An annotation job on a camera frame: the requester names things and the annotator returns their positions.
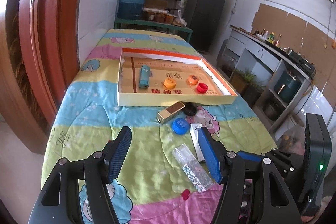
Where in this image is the white cartoon-print box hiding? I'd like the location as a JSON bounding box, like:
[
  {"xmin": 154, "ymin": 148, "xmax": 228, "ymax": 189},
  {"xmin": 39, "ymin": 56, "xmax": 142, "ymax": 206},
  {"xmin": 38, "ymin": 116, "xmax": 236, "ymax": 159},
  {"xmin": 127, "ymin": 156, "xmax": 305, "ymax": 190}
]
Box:
[{"xmin": 189, "ymin": 123, "xmax": 206, "ymax": 164}]

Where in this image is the dark grey refrigerator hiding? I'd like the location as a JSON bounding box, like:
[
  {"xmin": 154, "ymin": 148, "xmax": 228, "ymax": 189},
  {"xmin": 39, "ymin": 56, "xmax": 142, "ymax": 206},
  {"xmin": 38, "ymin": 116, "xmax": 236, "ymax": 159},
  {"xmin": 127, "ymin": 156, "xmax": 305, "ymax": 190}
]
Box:
[{"xmin": 184, "ymin": 0, "xmax": 228, "ymax": 52}]

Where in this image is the teal packet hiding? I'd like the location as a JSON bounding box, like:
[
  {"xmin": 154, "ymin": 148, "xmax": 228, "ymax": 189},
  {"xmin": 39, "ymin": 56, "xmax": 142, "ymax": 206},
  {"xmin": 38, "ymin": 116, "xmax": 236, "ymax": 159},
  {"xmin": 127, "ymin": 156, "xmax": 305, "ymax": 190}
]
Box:
[{"xmin": 138, "ymin": 65, "xmax": 150, "ymax": 88}]

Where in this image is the shallow cream cardboard tray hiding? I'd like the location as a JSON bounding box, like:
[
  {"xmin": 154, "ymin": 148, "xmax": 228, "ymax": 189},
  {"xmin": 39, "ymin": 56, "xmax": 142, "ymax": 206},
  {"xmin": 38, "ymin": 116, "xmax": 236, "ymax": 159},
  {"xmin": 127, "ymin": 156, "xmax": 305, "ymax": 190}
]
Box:
[{"xmin": 117, "ymin": 48, "xmax": 238, "ymax": 107}]

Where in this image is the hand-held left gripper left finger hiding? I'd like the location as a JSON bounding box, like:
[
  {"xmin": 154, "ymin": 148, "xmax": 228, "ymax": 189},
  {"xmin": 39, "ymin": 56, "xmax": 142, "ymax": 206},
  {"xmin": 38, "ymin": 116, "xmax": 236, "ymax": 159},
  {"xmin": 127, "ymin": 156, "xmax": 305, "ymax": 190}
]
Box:
[{"xmin": 28, "ymin": 126, "xmax": 132, "ymax": 224}]

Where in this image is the plastic bag of food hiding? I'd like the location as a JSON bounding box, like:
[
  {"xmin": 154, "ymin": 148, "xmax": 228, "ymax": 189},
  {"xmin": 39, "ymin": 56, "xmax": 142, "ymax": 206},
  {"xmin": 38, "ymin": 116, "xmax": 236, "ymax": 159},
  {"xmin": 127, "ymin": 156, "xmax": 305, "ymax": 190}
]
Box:
[{"xmin": 174, "ymin": 10, "xmax": 187, "ymax": 26}]

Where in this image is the small gold rectangular box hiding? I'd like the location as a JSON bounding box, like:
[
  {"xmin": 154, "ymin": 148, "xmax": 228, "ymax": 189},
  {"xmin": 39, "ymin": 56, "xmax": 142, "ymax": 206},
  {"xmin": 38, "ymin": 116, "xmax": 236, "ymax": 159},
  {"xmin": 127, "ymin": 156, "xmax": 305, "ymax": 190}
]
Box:
[{"xmin": 157, "ymin": 101, "xmax": 187, "ymax": 125}]

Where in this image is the kitchen counter with cabinets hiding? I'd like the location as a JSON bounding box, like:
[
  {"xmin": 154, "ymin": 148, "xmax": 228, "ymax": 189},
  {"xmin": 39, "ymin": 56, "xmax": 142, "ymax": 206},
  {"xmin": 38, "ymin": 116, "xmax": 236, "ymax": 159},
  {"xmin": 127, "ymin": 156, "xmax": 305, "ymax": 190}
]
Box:
[{"xmin": 218, "ymin": 25, "xmax": 318, "ymax": 132}]

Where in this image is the printed brown cardboard sheet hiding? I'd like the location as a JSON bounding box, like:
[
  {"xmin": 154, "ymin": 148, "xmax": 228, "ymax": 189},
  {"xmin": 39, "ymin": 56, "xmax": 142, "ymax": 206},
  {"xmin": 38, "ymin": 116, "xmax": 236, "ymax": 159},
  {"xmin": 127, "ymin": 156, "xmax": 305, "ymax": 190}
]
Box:
[{"xmin": 122, "ymin": 56, "xmax": 227, "ymax": 96}]

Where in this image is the brown cardboard wall covering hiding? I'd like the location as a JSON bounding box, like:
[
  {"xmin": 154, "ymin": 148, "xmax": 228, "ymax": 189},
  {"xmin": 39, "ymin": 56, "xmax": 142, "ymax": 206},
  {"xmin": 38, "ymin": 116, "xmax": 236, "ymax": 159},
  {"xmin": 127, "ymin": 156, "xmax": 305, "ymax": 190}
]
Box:
[{"xmin": 251, "ymin": 3, "xmax": 336, "ymax": 88}]

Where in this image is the steel cooking pot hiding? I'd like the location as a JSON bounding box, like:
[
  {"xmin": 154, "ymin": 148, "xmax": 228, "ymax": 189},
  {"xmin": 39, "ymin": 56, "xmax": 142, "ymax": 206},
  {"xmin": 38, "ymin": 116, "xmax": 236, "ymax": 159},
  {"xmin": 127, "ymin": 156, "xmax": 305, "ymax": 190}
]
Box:
[{"xmin": 262, "ymin": 101, "xmax": 280, "ymax": 121}]

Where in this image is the brown cardboard box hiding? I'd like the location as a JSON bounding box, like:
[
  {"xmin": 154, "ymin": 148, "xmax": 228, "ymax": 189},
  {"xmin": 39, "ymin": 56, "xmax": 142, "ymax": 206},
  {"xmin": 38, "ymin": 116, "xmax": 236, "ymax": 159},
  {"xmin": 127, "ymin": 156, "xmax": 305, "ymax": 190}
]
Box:
[{"xmin": 144, "ymin": 0, "xmax": 168, "ymax": 10}]

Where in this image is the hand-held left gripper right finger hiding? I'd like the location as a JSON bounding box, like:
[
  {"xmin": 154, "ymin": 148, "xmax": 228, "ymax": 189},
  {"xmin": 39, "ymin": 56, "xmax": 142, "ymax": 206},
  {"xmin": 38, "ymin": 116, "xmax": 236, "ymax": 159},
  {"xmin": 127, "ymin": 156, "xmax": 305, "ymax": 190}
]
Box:
[{"xmin": 197, "ymin": 127, "xmax": 302, "ymax": 224}]

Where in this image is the colourful printed blanket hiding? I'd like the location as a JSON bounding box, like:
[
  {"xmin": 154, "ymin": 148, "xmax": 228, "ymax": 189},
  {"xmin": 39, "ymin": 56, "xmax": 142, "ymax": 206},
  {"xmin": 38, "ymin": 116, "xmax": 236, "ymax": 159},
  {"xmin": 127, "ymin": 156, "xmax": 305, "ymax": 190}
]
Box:
[{"xmin": 42, "ymin": 28, "xmax": 277, "ymax": 224}]

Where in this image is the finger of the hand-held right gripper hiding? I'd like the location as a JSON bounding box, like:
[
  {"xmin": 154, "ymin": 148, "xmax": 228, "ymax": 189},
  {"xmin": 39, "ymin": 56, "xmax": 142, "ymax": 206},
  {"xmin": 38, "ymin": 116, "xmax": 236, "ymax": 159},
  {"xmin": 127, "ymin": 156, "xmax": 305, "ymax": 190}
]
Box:
[{"xmin": 238, "ymin": 148, "xmax": 306, "ymax": 183}]

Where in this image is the blue water jug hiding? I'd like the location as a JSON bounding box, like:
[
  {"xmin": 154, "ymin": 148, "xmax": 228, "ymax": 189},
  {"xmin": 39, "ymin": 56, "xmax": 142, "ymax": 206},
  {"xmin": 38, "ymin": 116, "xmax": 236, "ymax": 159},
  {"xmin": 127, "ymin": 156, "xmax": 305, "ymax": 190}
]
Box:
[{"xmin": 117, "ymin": 0, "xmax": 149, "ymax": 20}]

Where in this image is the black bottle cap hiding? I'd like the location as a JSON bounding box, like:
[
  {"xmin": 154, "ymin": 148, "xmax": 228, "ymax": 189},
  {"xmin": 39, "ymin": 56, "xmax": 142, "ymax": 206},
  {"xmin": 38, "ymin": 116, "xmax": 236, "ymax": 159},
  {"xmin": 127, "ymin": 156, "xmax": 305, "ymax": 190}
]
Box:
[{"xmin": 184, "ymin": 103, "xmax": 197, "ymax": 116}]

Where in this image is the red wooden door frame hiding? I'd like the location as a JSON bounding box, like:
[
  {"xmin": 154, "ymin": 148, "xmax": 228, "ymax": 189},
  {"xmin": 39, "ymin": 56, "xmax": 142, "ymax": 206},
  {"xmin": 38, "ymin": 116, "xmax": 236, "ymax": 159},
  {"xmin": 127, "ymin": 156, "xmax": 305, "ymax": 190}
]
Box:
[{"xmin": 5, "ymin": 0, "xmax": 92, "ymax": 153}]

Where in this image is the plain orange bottle cap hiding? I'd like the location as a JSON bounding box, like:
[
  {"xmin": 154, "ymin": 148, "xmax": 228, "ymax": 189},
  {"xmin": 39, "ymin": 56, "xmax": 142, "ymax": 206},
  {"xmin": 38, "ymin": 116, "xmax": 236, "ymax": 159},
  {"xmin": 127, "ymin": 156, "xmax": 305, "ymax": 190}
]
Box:
[{"xmin": 163, "ymin": 78, "xmax": 177, "ymax": 89}]

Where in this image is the plant in dark planter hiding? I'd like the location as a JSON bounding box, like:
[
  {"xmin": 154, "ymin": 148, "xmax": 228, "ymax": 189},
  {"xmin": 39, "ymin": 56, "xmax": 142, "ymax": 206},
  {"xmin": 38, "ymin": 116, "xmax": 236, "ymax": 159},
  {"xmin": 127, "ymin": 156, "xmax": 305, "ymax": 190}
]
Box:
[{"xmin": 241, "ymin": 77, "xmax": 264, "ymax": 107}]

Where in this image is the teal air fryer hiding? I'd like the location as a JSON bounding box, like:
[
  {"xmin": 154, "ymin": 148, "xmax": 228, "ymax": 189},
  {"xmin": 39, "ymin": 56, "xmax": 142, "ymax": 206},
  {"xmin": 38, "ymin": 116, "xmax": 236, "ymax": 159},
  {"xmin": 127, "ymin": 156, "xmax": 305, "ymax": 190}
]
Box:
[{"xmin": 274, "ymin": 70, "xmax": 302, "ymax": 103}]

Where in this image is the plant in yellow planter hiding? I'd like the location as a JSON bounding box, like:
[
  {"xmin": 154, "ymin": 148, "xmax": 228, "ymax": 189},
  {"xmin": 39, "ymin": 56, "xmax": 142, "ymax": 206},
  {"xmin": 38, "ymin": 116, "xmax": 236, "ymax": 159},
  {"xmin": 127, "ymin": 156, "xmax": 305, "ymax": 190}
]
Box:
[{"xmin": 231, "ymin": 69, "xmax": 252, "ymax": 93}]

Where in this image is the blue bottle cap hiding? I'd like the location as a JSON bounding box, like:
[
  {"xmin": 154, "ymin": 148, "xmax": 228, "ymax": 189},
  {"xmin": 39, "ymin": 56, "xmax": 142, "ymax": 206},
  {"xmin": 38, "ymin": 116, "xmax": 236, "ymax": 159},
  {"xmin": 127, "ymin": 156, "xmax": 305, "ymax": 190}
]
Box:
[{"xmin": 172, "ymin": 118, "xmax": 189, "ymax": 134}]

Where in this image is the clear plastic box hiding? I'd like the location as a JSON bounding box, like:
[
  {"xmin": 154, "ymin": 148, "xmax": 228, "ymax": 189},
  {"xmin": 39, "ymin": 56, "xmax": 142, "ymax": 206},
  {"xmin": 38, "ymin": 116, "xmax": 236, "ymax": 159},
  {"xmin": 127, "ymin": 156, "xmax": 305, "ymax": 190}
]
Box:
[{"xmin": 172, "ymin": 144, "xmax": 214, "ymax": 193}]

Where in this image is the large clear plastic bag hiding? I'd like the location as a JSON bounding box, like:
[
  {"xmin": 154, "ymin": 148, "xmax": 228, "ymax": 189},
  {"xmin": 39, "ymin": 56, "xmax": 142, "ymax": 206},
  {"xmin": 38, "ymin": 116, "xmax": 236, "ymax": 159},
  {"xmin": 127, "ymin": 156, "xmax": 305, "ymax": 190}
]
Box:
[{"xmin": 277, "ymin": 126, "xmax": 307, "ymax": 153}]

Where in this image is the black gas stove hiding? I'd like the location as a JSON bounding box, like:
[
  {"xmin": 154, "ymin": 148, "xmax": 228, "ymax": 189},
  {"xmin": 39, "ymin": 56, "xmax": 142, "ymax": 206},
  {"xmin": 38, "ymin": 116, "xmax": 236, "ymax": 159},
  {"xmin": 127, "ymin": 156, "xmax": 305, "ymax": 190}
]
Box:
[{"xmin": 289, "ymin": 51, "xmax": 316, "ymax": 76}]

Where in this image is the green metal table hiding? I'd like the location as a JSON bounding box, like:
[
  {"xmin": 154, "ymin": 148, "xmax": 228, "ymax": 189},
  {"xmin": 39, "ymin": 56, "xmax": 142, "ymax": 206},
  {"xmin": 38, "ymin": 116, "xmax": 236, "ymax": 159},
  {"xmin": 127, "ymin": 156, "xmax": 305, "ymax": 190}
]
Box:
[{"xmin": 114, "ymin": 17, "xmax": 193, "ymax": 43}]

